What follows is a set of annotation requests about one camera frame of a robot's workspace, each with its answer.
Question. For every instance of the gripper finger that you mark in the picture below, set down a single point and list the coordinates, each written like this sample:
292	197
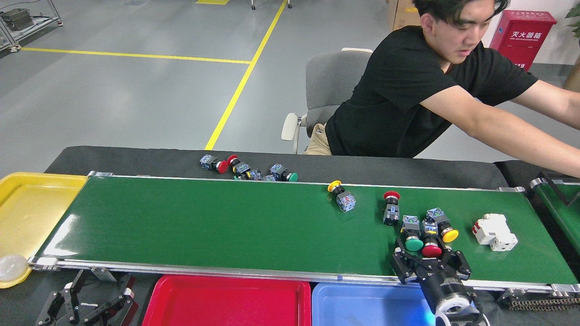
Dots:
120	312
59	303

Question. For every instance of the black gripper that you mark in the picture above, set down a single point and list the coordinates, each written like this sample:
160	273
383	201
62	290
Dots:
442	283

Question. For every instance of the yellow push button switch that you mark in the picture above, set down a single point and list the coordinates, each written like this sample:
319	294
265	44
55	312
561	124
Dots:
345	201
449	235

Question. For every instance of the white circuit breaker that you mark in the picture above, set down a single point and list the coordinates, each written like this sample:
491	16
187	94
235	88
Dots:
496	233

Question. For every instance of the person's left forearm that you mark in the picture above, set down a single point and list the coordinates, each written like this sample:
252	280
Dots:
562	104

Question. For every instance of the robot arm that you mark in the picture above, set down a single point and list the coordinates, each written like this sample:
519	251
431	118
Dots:
457	312

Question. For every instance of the person's right forearm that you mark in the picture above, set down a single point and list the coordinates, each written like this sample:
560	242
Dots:
525	140

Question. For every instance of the blue plastic tray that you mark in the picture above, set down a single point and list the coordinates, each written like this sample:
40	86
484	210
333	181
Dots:
362	308

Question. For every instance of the yellow plastic tray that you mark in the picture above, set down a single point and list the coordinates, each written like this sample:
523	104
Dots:
31	217

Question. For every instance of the red plastic tray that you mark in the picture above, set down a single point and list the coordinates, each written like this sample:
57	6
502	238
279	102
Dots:
226	303

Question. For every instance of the long green conveyor belt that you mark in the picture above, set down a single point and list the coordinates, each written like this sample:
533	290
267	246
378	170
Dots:
226	226

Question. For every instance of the green feeder conveyor belt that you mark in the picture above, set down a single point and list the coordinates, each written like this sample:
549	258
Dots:
564	213

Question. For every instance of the clear light bulb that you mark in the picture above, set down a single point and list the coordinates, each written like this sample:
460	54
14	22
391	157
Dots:
12	268

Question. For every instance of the person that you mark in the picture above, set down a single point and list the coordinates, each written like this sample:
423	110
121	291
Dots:
398	90

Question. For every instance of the grey office chair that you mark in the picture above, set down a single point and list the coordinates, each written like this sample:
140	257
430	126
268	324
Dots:
331	81

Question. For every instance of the potted green plant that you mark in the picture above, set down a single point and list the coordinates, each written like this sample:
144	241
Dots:
574	81

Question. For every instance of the red fire extinguisher cabinet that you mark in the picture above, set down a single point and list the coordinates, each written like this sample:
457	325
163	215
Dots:
521	40

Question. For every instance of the cardboard box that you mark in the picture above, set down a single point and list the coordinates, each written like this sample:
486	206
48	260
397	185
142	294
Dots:
401	16

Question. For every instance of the metal shelf cart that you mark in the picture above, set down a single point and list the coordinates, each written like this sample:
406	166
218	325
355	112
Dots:
43	23

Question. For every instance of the dark grey equipment box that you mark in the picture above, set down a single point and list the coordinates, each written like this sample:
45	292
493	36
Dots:
18	20

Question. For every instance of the white wheeled stand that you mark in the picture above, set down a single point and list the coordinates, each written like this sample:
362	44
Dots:
253	7

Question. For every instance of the black metal bracket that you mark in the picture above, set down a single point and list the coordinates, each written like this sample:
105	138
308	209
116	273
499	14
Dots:
570	202

